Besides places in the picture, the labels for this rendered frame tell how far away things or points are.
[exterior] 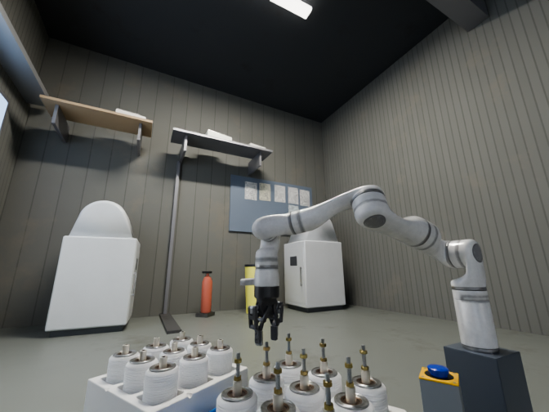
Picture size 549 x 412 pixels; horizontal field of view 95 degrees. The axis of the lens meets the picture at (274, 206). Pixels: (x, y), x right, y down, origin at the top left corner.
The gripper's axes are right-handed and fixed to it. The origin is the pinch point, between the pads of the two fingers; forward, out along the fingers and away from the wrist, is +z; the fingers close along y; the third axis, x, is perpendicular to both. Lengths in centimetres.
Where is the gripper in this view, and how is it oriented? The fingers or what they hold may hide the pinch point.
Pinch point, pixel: (266, 338)
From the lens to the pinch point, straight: 81.2
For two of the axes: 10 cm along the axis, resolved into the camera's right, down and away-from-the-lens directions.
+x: -7.9, 1.6, 5.9
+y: 6.1, 1.9, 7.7
